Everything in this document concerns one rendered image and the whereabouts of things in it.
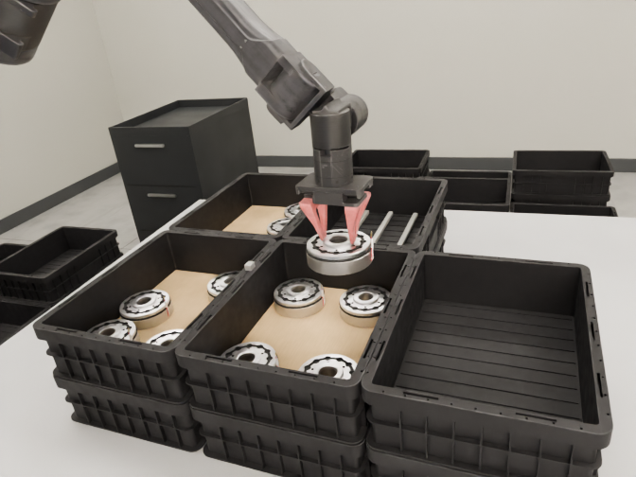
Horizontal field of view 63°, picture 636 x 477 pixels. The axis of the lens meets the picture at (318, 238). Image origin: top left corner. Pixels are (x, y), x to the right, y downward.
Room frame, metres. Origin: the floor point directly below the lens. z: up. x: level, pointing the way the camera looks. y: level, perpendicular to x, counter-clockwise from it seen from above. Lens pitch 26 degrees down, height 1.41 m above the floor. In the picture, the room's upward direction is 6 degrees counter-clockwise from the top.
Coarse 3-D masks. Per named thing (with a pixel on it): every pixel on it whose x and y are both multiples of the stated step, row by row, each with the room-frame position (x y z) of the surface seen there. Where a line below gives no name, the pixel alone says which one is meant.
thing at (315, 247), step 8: (328, 232) 0.78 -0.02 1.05; (336, 232) 0.77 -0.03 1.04; (344, 232) 0.77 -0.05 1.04; (360, 232) 0.76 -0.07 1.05; (312, 240) 0.75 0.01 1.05; (320, 240) 0.74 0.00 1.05; (360, 240) 0.73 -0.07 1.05; (368, 240) 0.73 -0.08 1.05; (312, 248) 0.72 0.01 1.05; (320, 248) 0.72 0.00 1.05; (328, 248) 0.71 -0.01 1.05; (344, 248) 0.71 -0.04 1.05; (352, 248) 0.71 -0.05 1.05; (360, 248) 0.70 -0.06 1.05; (368, 248) 0.71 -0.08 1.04; (320, 256) 0.69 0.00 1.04; (328, 256) 0.69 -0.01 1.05; (336, 256) 0.68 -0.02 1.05; (344, 256) 0.68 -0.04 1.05; (352, 256) 0.69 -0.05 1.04
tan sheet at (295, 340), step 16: (272, 304) 0.92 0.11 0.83; (336, 304) 0.89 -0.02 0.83; (272, 320) 0.86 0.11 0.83; (288, 320) 0.85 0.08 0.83; (304, 320) 0.84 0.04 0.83; (320, 320) 0.84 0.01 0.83; (336, 320) 0.83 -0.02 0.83; (256, 336) 0.81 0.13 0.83; (272, 336) 0.80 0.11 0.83; (288, 336) 0.80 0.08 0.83; (304, 336) 0.79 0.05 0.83; (320, 336) 0.79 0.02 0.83; (336, 336) 0.78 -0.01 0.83; (352, 336) 0.78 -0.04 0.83; (368, 336) 0.77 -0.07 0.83; (288, 352) 0.75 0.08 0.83; (304, 352) 0.75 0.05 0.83; (320, 352) 0.74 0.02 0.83; (336, 352) 0.74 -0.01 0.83; (352, 352) 0.73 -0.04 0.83; (288, 368) 0.71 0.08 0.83
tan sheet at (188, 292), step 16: (176, 272) 1.10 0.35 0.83; (192, 272) 1.09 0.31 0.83; (160, 288) 1.03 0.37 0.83; (176, 288) 1.03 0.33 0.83; (192, 288) 1.02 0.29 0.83; (176, 304) 0.96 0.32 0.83; (192, 304) 0.95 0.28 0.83; (176, 320) 0.89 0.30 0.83; (192, 320) 0.89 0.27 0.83; (144, 336) 0.85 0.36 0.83
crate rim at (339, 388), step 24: (288, 240) 1.00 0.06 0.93; (264, 264) 0.92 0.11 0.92; (408, 264) 0.84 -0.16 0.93; (240, 288) 0.83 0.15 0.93; (216, 312) 0.75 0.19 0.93; (192, 336) 0.69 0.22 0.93; (192, 360) 0.63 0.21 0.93; (216, 360) 0.62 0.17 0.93; (240, 360) 0.62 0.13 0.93; (360, 360) 0.59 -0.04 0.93; (288, 384) 0.57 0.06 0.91; (312, 384) 0.56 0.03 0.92; (336, 384) 0.54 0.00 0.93; (360, 384) 0.54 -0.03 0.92
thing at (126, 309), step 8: (136, 296) 0.95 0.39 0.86; (160, 296) 0.94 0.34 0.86; (168, 296) 0.94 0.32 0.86; (128, 304) 0.93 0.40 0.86; (160, 304) 0.92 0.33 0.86; (120, 312) 0.90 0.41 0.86; (128, 312) 0.90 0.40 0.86; (136, 312) 0.89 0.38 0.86; (144, 312) 0.89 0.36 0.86; (152, 312) 0.88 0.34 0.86
